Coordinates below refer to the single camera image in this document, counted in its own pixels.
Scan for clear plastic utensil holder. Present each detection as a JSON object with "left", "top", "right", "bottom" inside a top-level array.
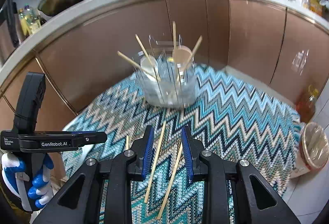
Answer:
[{"left": 133, "top": 36, "right": 197, "bottom": 108}]

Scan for white ceramic spoon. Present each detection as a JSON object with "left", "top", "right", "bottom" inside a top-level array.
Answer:
[{"left": 140, "top": 55, "right": 158, "bottom": 82}]

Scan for wooden chopstick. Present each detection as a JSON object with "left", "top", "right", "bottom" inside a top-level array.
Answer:
[
  {"left": 156, "top": 143, "right": 182, "bottom": 220},
  {"left": 117, "top": 51, "right": 157, "bottom": 79},
  {"left": 135, "top": 34, "right": 161, "bottom": 81},
  {"left": 144, "top": 121, "right": 167, "bottom": 203}
]

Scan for beige wooden spoon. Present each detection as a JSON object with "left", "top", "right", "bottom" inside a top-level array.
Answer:
[{"left": 172, "top": 46, "right": 192, "bottom": 82}]

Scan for brown kitchen cabinets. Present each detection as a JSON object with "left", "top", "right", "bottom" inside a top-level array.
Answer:
[{"left": 0, "top": 0, "right": 329, "bottom": 178}]

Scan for left blue gloved hand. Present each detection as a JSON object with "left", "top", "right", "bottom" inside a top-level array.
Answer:
[{"left": 1, "top": 152, "right": 54, "bottom": 212}]

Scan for zigzag patterned mat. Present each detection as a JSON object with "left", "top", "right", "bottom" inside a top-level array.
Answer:
[{"left": 65, "top": 65, "right": 300, "bottom": 223}]

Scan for oil bottles on counter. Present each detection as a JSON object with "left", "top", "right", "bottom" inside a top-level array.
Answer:
[{"left": 18, "top": 4, "right": 41, "bottom": 37}]

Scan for oil bottle on floor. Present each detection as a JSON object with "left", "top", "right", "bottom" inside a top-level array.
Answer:
[{"left": 296, "top": 85, "right": 319, "bottom": 123}]

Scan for wicker trash basket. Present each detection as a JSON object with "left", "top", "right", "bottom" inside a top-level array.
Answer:
[{"left": 291, "top": 122, "right": 328, "bottom": 178}]

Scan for yellow food package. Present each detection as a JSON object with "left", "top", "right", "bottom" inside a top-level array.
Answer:
[{"left": 307, "top": 0, "right": 322, "bottom": 16}]

